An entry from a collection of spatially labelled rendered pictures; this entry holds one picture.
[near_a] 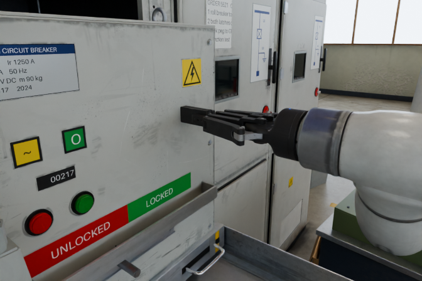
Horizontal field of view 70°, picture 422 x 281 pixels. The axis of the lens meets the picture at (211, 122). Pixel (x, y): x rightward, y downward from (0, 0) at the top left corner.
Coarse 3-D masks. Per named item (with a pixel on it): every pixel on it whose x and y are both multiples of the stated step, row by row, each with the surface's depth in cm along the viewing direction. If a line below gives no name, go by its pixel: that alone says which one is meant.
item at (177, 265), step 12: (216, 228) 73; (204, 240) 69; (216, 240) 73; (192, 252) 66; (204, 252) 70; (180, 264) 63; (192, 264) 66; (156, 276) 58; (168, 276) 60; (180, 276) 63
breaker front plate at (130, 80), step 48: (96, 48) 41; (144, 48) 48; (192, 48) 57; (48, 96) 37; (96, 96) 43; (144, 96) 50; (192, 96) 59; (0, 144) 34; (48, 144) 38; (96, 144) 44; (144, 144) 51; (192, 144) 62; (0, 192) 35; (48, 192) 39; (96, 192) 45; (144, 192) 53; (192, 192) 64; (48, 240) 40; (192, 240) 67
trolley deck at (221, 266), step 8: (216, 264) 73; (224, 264) 73; (208, 272) 70; (216, 272) 70; (224, 272) 70; (232, 272) 70; (240, 272) 70; (192, 280) 68; (200, 280) 68; (208, 280) 68; (216, 280) 68; (224, 280) 68; (232, 280) 68; (240, 280) 68; (248, 280) 68; (256, 280) 68
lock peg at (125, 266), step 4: (124, 260) 49; (120, 264) 48; (124, 264) 48; (128, 264) 48; (132, 264) 48; (124, 268) 48; (128, 268) 47; (132, 268) 47; (136, 268) 47; (128, 272) 47; (132, 272) 47; (136, 272) 47; (140, 272) 47; (136, 276) 47
